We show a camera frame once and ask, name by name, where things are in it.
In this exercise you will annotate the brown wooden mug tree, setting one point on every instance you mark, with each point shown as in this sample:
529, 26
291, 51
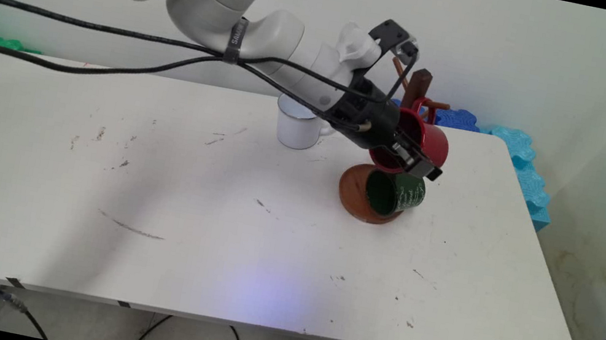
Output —
351, 194

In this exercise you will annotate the red enamel mug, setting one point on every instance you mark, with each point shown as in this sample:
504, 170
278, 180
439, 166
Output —
435, 143

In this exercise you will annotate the white enamel mug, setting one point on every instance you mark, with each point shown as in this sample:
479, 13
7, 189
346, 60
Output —
294, 131

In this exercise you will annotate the black tape strip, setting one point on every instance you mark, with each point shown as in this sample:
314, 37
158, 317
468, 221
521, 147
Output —
124, 304
16, 282

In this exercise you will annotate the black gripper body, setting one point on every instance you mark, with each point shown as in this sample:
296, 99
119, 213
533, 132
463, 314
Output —
371, 120

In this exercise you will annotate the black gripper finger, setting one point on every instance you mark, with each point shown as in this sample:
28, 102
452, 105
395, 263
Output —
419, 167
412, 142

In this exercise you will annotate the light blue foam mat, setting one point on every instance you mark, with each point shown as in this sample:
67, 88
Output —
531, 185

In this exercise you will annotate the green enamel mug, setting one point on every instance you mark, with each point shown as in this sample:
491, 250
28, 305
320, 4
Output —
408, 193

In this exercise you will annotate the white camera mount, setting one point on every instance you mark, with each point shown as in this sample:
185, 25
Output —
359, 46

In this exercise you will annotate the dark blue foam mat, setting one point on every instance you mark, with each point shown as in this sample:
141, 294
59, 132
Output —
458, 119

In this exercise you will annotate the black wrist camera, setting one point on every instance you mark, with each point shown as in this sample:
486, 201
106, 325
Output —
392, 35

